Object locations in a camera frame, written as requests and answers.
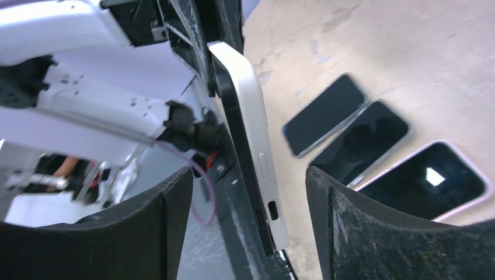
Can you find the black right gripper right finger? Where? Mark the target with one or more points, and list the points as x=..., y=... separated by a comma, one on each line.
x=359, y=238

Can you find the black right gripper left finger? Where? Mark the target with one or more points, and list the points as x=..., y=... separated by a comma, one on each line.
x=140, y=238

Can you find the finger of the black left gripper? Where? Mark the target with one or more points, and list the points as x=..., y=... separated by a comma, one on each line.
x=184, y=31

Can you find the frosted clear phone case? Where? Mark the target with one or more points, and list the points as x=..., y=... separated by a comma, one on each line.
x=250, y=96

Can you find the black phone with white reflection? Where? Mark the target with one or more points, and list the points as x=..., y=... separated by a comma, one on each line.
x=363, y=144

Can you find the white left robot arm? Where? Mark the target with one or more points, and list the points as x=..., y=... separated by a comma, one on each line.
x=99, y=79

